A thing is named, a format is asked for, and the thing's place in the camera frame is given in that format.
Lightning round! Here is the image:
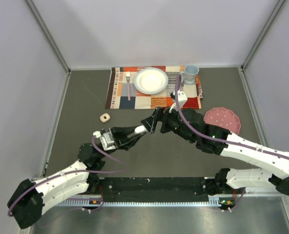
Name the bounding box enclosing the aluminium frame post left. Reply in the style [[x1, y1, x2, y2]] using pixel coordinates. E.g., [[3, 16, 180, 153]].
[[24, 0, 71, 74]]

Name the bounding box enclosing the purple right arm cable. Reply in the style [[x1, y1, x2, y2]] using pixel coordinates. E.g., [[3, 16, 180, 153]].
[[174, 73, 289, 212]]

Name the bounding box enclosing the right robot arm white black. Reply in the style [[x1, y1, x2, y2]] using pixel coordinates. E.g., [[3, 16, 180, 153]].
[[141, 108, 289, 195]]

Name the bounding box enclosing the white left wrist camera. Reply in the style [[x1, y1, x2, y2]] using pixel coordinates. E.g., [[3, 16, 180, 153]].
[[93, 130, 116, 151]]

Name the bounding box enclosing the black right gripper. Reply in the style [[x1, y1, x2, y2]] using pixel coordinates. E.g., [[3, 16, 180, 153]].
[[141, 103, 196, 144]]

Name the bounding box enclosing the white plate with blue rim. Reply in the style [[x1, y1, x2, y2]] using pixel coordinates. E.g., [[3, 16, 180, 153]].
[[134, 68, 168, 95]]

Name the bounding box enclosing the pink dotted plate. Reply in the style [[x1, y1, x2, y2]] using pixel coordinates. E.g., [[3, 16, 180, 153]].
[[204, 107, 241, 135]]

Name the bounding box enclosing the white glossy charging case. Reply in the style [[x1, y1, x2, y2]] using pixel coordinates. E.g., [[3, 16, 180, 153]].
[[134, 125, 147, 135]]

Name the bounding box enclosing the multicoloured patchwork placemat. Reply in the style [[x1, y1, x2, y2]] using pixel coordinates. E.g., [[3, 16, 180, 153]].
[[104, 64, 204, 110]]

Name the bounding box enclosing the light blue mug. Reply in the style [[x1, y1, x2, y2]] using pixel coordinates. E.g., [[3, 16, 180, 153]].
[[180, 64, 199, 84]]

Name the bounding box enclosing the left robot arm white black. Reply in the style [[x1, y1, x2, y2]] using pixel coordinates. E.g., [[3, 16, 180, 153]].
[[7, 125, 147, 229]]

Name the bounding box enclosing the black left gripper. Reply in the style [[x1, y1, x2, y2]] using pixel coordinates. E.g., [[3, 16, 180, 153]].
[[97, 125, 145, 159]]

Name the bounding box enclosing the pink handled metal fork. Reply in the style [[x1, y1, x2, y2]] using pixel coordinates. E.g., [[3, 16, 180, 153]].
[[125, 71, 131, 101]]

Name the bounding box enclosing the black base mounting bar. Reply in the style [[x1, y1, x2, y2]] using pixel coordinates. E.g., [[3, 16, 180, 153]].
[[93, 177, 222, 203]]

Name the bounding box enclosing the aluminium frame post right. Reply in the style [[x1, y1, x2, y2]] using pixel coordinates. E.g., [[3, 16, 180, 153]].
[[241, 0, 287, 72]]

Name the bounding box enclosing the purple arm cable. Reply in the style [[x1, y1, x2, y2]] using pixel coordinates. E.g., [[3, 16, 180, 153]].
[[174, 73, 289, 212], [7, 135, 128, 217]]

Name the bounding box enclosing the pink handled knife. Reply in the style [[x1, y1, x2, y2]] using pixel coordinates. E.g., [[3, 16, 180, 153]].
[[180, 81, 185, 92]]

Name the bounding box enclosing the aluminium frame post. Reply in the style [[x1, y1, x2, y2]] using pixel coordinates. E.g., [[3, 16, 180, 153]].
[[24, 0, 71, 74], [241, 0, 287, 72]]

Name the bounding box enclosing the beige case with black oval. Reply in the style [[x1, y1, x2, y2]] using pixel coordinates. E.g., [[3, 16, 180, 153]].
[[100, 113, 110, 123]]

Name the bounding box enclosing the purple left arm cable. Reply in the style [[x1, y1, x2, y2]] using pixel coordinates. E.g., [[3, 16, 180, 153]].
[[7, 135, 128, 217]]

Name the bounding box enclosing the grey slotted cable duct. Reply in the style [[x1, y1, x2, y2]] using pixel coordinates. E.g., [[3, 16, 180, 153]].
[[57, 196, 233, 207]]

